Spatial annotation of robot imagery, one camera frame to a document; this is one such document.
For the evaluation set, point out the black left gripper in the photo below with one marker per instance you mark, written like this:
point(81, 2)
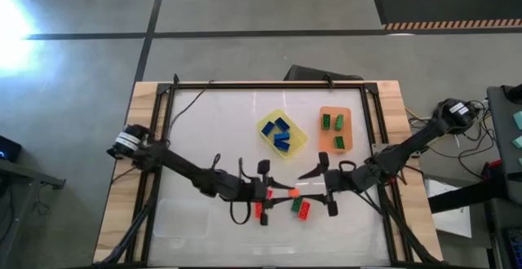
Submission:
point(249, 190)

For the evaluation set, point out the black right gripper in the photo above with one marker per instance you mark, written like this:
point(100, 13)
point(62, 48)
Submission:
point(342, 181)

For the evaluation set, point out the red-orange rectangular toy brick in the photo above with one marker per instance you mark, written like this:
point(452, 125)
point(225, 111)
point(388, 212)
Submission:
point(258, 210)
point(303, 210)

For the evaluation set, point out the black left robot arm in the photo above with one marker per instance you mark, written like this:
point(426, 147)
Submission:
point(179, 167)

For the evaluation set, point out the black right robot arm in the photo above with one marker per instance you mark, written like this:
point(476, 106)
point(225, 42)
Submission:
point(408, 142)

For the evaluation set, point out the orange translucent plastic bin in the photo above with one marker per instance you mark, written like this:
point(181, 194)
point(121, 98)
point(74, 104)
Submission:
point(328, 140)

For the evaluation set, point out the yellow translucent plastic bin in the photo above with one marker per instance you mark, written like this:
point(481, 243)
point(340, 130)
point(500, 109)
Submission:
point(297, 136)

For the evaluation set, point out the clear plastic lid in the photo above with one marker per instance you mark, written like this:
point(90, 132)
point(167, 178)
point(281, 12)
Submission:
point(181, 218)

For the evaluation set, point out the black table clamp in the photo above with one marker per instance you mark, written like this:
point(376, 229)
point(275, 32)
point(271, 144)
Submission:
point(176, 79)
point(329, 82)

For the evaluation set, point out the white paper sheet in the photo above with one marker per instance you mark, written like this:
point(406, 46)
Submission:
point(448, 216)

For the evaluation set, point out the black bar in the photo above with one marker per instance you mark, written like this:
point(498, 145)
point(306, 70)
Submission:
point(465, 197)

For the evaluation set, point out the dark grey cart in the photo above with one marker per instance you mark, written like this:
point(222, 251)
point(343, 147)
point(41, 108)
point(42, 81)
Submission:
point(505, 138)

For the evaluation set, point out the black hazard-striped floor mat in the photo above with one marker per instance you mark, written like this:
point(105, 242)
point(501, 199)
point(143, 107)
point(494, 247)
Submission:
point(448, 8)

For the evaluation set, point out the grey metal stand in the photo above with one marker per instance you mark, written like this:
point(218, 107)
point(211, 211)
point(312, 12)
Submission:
point(24, 179)

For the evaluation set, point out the black device with blue light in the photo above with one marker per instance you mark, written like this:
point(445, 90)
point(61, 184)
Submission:
point(8, 148)

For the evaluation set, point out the black table frame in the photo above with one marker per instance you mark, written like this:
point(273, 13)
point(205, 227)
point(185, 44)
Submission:
point(265, 85)

